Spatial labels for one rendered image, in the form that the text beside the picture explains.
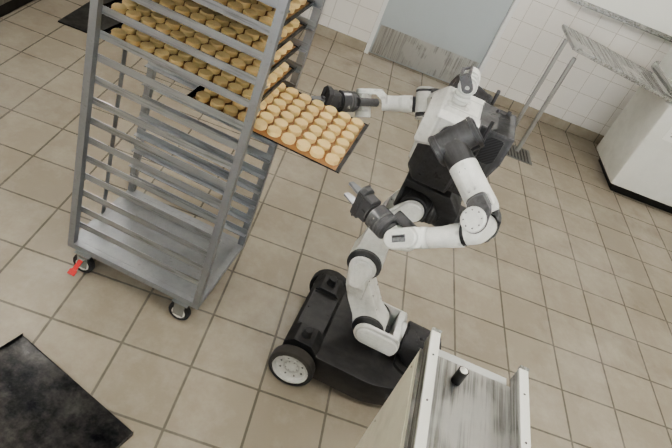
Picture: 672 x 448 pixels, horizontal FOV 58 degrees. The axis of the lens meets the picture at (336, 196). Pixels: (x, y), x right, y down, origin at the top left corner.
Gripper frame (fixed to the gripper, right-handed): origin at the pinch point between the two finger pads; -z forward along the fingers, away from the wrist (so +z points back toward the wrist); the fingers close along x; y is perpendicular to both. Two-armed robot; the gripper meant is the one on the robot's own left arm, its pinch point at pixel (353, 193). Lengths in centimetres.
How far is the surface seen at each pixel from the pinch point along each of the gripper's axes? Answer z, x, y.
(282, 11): -38, 45, 18
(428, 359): 55, -14, 12
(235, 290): -47, -105, -11
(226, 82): -55, 10, 19
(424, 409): 66, -14, 25
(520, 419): 83, -14, 1
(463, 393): 67, -20, 4
